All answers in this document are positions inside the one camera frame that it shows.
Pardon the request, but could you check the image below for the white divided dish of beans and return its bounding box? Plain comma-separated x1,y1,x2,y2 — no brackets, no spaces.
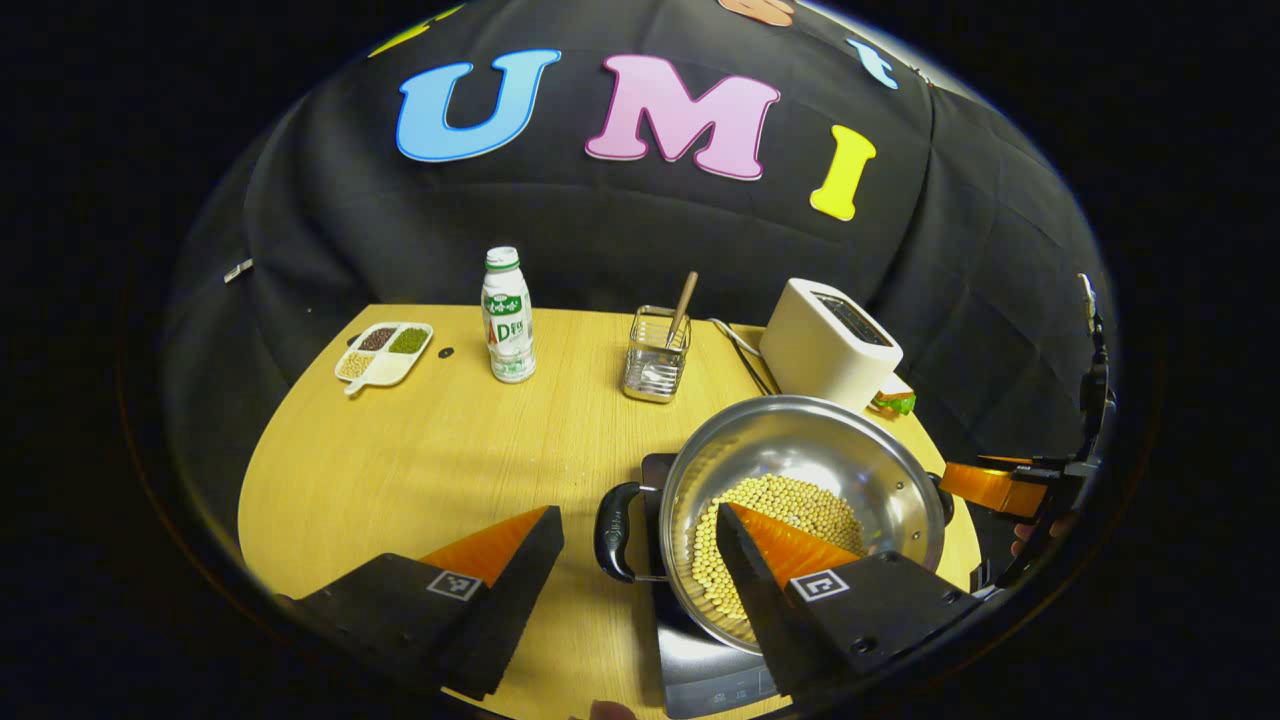
334,321,435,396

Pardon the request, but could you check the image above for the white toaster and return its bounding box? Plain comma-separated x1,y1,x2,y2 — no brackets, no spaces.
759,278,904,413

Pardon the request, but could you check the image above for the steel pot with soybeans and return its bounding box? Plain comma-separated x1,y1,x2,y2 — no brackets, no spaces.
594,395,956,656

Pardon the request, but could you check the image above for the black backdrop cloth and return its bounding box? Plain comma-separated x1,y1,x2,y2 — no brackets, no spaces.
160,0,1116,601

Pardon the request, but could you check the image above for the black toaster cable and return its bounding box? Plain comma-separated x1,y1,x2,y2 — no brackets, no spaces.
708,318,781,396

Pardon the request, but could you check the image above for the black induction cooktop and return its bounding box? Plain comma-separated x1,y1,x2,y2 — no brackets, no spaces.
640,453,801,719

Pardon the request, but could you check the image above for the white bottle with green label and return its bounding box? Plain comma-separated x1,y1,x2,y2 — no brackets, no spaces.
481,246,537,385

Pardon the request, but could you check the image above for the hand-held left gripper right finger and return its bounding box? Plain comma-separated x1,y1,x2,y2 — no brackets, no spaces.
715,502,986,701

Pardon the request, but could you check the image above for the wire mesh utensil holder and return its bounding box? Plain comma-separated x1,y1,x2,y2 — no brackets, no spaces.
622,305,693,404

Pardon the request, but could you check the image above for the wooden spoon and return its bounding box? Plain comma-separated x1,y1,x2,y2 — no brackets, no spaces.
666,270,700,346

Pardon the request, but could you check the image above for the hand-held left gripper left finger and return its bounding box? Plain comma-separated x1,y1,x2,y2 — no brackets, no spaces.
275,505,566,701

